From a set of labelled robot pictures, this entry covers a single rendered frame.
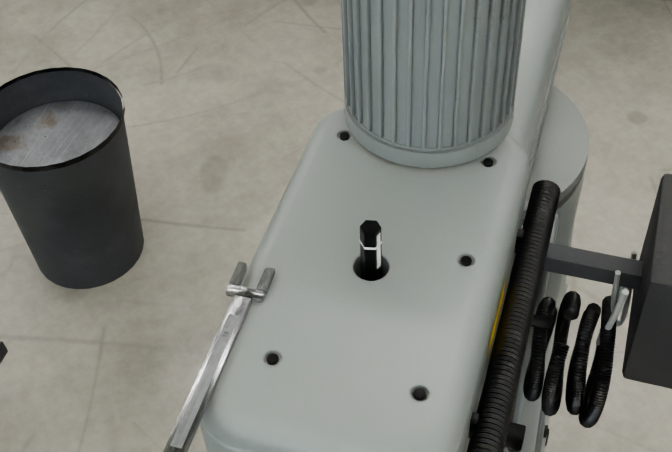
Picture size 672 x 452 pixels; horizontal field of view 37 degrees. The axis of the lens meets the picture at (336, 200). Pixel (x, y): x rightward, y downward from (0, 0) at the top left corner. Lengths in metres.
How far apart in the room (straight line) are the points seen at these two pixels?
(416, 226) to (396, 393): 0.21
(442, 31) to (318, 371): 0.36
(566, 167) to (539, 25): 0.23
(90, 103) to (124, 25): 1.25
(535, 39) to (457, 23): 0.55
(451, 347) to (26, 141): 2.58
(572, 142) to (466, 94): 0.62
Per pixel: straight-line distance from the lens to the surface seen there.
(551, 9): 1.64
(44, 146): 3.39
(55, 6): 4.93
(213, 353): 0.99
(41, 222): 3.36
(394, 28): 1.03
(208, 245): 3.64
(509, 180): 1.14
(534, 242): 1.20
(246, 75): 4.32
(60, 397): 3.36
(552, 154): 1.66
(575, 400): 1.49
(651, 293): 1.31
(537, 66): 1.53
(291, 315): 1.01
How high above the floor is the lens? 2.69
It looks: 46 degrees down
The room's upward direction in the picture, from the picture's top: 3 degrees counter-clockwise
